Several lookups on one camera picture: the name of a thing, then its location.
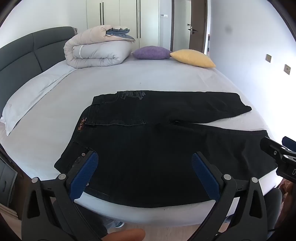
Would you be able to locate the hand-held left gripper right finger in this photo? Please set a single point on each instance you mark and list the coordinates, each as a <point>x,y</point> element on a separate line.
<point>203,176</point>

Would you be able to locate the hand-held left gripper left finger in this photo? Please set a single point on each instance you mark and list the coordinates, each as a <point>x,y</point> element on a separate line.
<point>86,170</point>

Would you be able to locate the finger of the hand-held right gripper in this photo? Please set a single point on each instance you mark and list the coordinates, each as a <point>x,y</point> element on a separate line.
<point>271,147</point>
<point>290,142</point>

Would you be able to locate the black pants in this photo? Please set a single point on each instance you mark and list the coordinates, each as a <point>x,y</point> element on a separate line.
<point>150,150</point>

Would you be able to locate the person's left hand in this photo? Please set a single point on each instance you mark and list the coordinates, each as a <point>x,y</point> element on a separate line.
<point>131,235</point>

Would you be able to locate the person's right leg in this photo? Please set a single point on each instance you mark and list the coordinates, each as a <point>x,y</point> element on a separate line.
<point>274,206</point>

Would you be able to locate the person's shoe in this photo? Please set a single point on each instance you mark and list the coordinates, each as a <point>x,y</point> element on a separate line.
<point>119,224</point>

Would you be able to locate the dark nightstand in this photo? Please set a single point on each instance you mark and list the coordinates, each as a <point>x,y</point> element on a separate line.
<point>7,180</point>

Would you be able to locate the white pillow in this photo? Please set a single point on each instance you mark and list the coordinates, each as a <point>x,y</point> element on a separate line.
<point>30,92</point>

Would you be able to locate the bed with white sheet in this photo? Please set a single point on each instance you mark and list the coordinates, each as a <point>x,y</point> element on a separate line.
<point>161,76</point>

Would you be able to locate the yellow cushion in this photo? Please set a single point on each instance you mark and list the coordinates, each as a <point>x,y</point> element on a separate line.
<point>193,58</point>

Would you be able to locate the folded beige duvet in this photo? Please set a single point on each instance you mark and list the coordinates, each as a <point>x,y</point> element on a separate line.
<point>97,51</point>

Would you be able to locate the purple cushion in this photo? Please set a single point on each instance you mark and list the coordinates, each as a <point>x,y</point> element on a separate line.
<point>151,52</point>

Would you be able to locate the grey padded headboard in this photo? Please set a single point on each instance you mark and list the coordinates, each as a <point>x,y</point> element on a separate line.
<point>20,53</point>

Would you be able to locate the blue ruffled cloth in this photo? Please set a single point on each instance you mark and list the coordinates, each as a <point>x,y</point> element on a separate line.
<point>121,34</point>

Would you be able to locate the brown door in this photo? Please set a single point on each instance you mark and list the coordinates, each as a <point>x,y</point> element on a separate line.
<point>198,14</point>

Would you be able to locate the cream wardrobe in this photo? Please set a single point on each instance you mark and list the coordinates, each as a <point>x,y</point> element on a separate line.
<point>120,16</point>

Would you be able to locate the bronze wall switch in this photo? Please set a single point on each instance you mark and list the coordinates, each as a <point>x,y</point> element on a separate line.
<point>268,58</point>
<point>287,69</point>

